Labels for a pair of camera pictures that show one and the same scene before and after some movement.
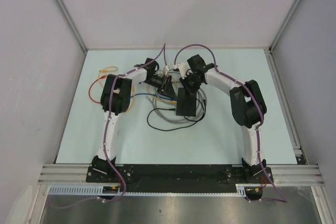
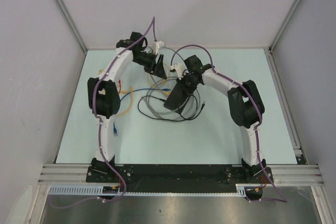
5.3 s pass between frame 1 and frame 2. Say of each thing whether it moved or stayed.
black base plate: stayed
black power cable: moved
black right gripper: stayed
